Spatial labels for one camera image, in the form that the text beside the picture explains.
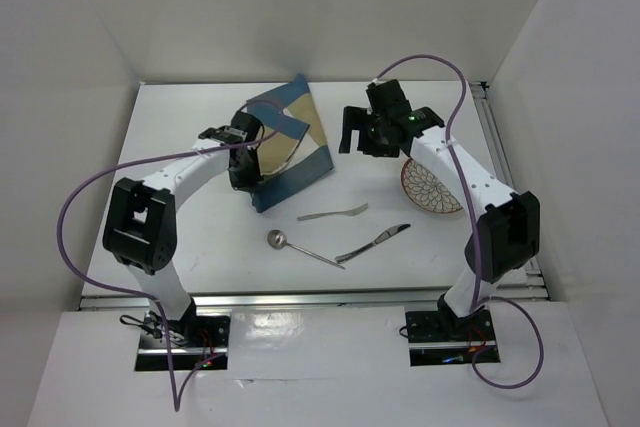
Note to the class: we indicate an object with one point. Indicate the silver table knife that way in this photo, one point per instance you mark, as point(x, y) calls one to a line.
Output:
point(384, 236)

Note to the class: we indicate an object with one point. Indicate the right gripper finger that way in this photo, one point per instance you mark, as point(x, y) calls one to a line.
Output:
point(353, 119)
point(365, 142)

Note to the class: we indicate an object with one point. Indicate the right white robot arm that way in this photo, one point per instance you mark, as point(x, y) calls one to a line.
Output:
point(505, 224)

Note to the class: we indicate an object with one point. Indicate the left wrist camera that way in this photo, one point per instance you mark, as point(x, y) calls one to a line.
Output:
point(225, 135)

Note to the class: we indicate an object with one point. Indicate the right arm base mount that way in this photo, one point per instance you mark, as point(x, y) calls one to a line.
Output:
point(431, 344)

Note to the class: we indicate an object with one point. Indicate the silver spoon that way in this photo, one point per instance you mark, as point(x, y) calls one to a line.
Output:
point(278, 240)

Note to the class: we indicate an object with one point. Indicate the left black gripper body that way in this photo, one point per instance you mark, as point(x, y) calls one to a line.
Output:
point(252, 146)

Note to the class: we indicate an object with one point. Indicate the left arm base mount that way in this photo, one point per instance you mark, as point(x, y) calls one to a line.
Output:
point(208, 340)

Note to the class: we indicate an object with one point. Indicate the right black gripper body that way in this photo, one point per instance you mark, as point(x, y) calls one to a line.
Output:
point(377, 139)

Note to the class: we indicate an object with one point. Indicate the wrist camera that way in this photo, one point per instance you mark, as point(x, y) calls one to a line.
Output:
point(387, 99)
point(225, 135)

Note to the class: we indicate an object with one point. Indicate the floral patterned ceramic plate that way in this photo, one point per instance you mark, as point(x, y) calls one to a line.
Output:
point(426, 191)

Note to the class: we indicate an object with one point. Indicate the blue beige checked placemat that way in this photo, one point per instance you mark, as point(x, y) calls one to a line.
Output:
point(296, 155)

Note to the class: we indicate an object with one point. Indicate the silver fork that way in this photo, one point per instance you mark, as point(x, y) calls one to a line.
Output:
point(348, 213)

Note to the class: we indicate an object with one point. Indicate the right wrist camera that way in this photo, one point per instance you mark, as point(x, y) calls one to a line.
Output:
point(387, 99)

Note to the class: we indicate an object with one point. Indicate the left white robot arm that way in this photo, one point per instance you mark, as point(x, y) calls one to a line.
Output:
point(141, 224)

